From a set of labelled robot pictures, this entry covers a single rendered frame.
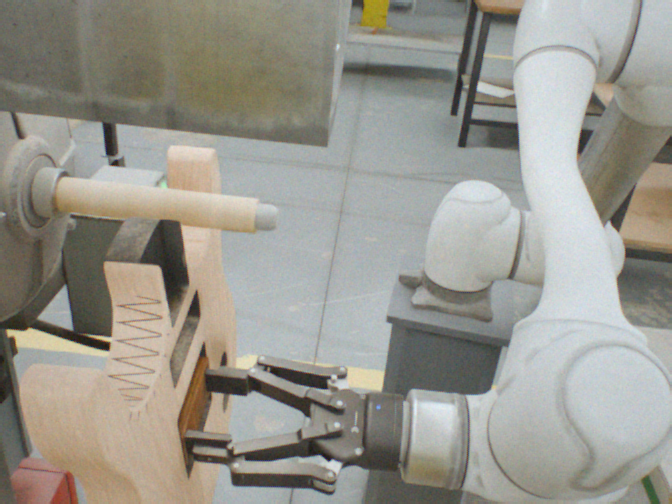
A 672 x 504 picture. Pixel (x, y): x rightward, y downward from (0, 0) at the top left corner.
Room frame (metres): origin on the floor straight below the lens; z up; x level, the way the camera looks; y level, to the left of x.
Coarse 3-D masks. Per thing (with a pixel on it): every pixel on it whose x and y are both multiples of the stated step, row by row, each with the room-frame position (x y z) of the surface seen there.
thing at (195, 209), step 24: (72, 192) 0.51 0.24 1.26; (96, 192) 0.52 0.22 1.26; (120, 192) 0.52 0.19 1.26; (144, 192) 0.52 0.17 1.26; (168, 192) 0.52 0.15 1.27; (192, 192) 0.52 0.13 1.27; (120, 216) 0.51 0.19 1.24; (144, 216) 0.51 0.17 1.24; (168, 216) 0.51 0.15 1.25; (192, 216) 0.51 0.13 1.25; (216, 216) 0.51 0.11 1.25; (240, 216) 0.51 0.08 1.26
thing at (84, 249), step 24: (120, 168) 0.87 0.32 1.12; (72, 216) 0.72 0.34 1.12; (96, 216) 0.72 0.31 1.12; (72, 240) 0.72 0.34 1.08; (96, 240) 0.72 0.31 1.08; (72, 264) 0.72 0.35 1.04; (96, 264) 0.72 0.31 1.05; (72, 288) 0.72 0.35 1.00; (96, 288) 0.72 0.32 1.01; (72, 312) 0.72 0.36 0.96; (96, 312) 0.72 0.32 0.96; (72, 336) 0.74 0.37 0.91
